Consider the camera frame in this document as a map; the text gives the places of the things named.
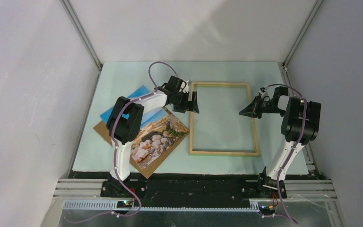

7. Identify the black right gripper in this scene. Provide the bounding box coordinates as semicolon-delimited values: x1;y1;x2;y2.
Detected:
239;95;284;119

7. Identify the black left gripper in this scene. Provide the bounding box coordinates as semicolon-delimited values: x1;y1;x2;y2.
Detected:
173;90;199;114

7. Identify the wooden picture frame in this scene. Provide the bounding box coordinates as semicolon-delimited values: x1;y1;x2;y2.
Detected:
189;81;261;157

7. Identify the beach landscape photo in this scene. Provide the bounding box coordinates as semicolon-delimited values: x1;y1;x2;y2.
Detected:
99;85;190;166

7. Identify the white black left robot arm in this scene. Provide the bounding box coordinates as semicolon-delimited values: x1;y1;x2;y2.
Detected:
106;76;199;197

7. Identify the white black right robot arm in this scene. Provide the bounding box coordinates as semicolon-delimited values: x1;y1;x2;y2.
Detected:
239;84;321;198

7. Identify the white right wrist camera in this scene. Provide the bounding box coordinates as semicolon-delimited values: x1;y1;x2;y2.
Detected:
259;86;270;101

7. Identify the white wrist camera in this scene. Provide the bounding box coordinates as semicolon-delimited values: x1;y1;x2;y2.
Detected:
181;80;191;94
259;86;270;101

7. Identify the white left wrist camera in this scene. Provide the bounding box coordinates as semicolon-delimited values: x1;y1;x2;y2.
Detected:
181;80;191;94

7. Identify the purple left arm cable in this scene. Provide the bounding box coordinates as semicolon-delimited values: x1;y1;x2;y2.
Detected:
63;61;179;225

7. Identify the aluminium front rail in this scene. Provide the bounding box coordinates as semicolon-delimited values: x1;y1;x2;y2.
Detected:
54;179;337;202

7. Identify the right aluminium corner post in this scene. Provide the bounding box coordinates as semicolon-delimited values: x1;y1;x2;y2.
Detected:
283;0;324;68

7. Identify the aluminium corner post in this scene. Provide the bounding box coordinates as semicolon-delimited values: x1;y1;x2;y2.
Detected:
283;0;324;68
59;0;103;71

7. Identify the grey slotted cable duct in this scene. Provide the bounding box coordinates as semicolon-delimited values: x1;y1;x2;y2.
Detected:
63;200;260;213

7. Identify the left aluminium corner post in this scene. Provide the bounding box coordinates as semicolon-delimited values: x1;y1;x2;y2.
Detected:
59;0;103;71

